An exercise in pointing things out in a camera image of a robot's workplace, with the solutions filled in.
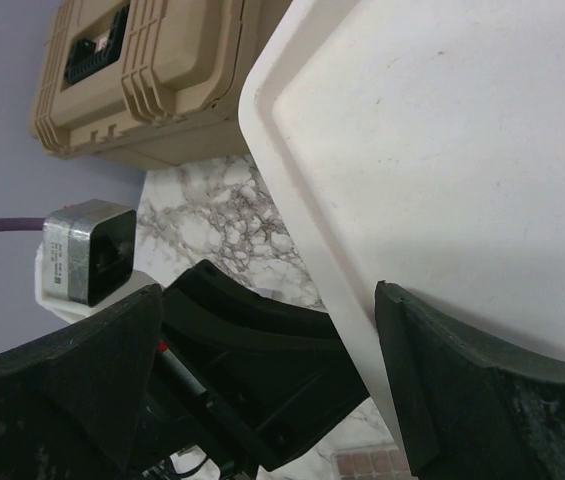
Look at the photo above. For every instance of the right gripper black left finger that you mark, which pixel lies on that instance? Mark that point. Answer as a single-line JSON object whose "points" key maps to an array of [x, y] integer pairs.
{"points": [[71, 401]]}

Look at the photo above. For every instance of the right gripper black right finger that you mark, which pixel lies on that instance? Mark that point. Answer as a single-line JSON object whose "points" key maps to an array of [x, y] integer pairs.
{"points": [[468, 404]]}

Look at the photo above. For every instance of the brown eyeshadow palette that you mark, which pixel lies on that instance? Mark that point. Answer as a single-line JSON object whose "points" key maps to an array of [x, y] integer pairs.
{"points": [[380, 462]]}

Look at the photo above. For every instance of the tan plastic toolbox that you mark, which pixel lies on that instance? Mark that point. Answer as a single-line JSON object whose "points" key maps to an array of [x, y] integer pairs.
{"points": [[150, 84]]}

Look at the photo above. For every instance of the cream drawer organizer cabinet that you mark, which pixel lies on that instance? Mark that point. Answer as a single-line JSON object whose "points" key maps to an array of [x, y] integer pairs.
{"points": [[421, 143]]}

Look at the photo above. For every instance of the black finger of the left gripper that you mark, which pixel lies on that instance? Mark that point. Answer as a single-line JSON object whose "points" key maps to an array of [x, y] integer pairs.
{"points": [[275, 377]]}

